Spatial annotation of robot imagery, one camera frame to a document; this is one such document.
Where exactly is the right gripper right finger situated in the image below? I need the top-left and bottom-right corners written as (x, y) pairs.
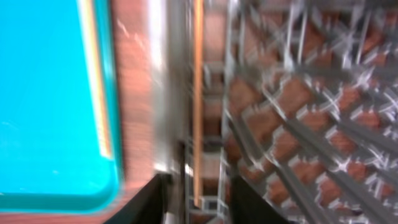
top-left (229, 176), bottom-right (289, 224)

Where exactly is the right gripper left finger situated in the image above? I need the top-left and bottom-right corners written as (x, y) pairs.
top-left (104, 173), bottom-right (171, 224)

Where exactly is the grey dishwasher rack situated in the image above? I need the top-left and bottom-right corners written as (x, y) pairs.
top-left (148, 1), bottom-right (397, 223)

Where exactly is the teal plastic tray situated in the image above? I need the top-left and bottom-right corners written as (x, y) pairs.
top-left (1, 0), bottom-right (123, 213)

